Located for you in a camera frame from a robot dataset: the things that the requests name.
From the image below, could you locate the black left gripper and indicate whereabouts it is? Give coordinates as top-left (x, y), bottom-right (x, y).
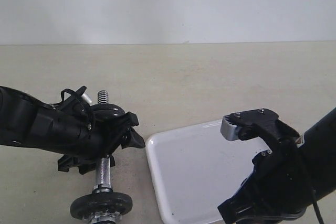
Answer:
top-left (34, 110), bottom-right (145, 174)

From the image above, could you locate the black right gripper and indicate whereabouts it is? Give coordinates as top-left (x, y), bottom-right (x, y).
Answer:
top-left (217, 140), bottom-right (315, 224)

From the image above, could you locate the chrome dumbbell bar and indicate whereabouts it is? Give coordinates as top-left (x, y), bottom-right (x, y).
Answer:
top-left (88, 90), bottom-right (124, 224)

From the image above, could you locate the black weight plate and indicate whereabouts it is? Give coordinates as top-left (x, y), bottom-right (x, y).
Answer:
top-left (70, 192), bottom-right (133, 220)
top-left (91, 103), bottom-right (125, 116)

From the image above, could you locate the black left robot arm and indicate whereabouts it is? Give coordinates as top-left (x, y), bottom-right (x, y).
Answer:
top-left (1, 86), bottom-right (145, 175)

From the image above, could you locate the black weight plate far end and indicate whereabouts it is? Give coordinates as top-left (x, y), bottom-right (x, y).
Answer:
top-left (93, 112), bottom-right (118, 124)

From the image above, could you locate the white plastic tray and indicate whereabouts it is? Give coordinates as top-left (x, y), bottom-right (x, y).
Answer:
top-left (145, 120), bottom-right (268, 223)

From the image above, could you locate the chrome spinlock collar nut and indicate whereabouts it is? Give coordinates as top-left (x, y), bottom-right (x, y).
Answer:
top-left (87, 212), bottom-right (122, 224)

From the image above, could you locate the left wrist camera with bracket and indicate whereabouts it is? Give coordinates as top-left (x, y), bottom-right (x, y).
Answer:
top-left (51, 86), bottom-right (92, 115)

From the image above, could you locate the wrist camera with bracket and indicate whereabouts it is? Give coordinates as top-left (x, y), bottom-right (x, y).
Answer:
top-left (51, 86), bottom-right (92, 115)
top-left (220, 108), bottom-right (300, 151)

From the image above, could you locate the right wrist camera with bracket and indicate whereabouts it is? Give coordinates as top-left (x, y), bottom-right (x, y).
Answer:
top-left (220, 108), bottom-right (300, 151)

